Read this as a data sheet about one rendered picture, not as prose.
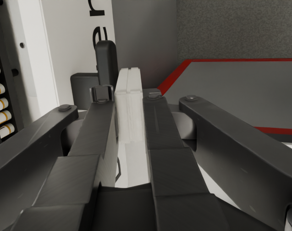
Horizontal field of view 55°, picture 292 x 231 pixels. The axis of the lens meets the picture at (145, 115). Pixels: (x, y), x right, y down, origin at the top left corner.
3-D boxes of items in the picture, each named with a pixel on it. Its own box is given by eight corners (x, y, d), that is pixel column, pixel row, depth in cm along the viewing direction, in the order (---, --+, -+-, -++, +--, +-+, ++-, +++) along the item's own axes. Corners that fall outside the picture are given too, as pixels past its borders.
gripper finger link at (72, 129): (117, 146, 14) (56, 151, 14) (121, 112, 18) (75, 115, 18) (113, 118, 13) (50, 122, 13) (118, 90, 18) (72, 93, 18)
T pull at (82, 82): (116, 39, 20) (108, 41, 18) (125, 134, 22) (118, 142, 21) (72, 40, 21) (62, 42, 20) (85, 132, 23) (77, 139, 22)
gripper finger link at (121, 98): (132, 144, 16) (118, 145, 16) (132, 105, 22) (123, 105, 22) (128, 92, 15) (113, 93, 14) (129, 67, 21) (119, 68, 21)
